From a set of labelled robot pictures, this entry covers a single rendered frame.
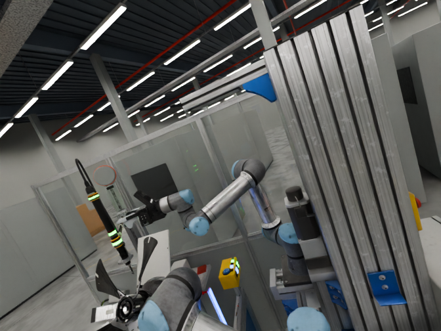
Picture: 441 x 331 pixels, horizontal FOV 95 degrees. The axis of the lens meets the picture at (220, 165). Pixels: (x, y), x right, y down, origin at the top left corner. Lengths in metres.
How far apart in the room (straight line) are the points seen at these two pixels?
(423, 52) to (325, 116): 3.28
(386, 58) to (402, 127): 0.84
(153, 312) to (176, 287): 0.09
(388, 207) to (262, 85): 0.52
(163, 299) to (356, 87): 0.78
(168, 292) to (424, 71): 3.78
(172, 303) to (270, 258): 1.30
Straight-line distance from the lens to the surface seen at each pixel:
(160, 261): 1.57
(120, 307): 1.36
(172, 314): 0.69
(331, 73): 0.66
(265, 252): 1.85
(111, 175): 1.82
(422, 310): 1.02
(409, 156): 3.48
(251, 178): 0.94
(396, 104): 3.31
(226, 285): 1.41
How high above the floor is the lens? 1.87
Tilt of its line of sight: 9 degrees down
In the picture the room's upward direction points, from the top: 22 degrees counter-clockwise
